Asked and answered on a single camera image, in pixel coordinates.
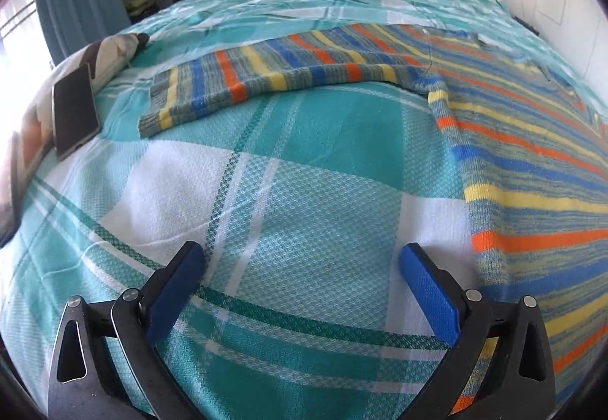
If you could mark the striped knit sweater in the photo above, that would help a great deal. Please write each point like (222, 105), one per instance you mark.
(531, 156)

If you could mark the black smartphone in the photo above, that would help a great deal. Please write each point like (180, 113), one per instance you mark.
(74, 115)

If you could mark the patterned pillow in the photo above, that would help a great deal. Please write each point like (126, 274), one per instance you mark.
(22, 153)

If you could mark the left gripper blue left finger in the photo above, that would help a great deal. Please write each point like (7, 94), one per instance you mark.
(84, 383)

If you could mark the window with railing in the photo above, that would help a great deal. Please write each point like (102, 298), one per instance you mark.
(23, 46)

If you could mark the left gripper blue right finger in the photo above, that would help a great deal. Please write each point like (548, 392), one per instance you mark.
(519, 382)

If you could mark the teal plaid bedspread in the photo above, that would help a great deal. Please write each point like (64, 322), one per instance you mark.
(301, 200)

